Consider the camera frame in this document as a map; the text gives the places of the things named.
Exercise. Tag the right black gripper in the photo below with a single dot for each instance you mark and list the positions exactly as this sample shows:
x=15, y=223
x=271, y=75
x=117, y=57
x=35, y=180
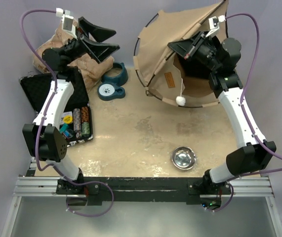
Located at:
x=184, y=48

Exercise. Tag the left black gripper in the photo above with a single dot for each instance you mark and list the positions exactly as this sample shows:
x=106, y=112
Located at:
x=99, y=51

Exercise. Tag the black poker chip case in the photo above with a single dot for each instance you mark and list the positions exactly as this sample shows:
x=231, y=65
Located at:
x=38, y=88

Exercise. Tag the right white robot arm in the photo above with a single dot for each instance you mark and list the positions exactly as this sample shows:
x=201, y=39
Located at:
x=253, y=151

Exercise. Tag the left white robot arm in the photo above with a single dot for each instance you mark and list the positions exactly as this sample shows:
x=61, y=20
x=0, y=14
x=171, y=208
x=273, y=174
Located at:
x=43, y=138

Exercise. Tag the teal pet bowl stand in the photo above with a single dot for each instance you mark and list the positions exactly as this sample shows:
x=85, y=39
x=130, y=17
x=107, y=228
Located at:
x=117, y=74

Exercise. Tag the white pompom tent toy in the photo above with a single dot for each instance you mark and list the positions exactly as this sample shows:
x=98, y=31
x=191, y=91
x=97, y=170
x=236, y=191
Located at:
x=180, y=99

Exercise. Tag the steel pet bowl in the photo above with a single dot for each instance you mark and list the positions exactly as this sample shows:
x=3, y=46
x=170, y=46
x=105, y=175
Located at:
x=184, y=158

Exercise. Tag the yellow round dealer button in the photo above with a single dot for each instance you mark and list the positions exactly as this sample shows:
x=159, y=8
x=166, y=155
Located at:
x=68, y=119

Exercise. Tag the teal cloth strip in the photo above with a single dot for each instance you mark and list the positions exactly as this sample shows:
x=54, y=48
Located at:
x=63, y=128

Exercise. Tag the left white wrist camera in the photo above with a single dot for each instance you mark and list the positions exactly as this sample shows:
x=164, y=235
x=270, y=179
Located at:
x=67, y=21

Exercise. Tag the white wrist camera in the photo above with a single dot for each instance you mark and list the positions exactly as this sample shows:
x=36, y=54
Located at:
x=67, y=21
x=214, y=25

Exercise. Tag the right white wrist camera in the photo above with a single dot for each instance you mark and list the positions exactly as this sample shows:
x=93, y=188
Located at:
x=214, y=25

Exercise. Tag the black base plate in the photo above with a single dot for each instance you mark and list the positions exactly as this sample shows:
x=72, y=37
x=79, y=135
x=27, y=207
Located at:
x=140, y=189

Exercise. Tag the aluminium frame rail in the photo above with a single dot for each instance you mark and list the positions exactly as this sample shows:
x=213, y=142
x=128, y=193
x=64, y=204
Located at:
x=38, y=211

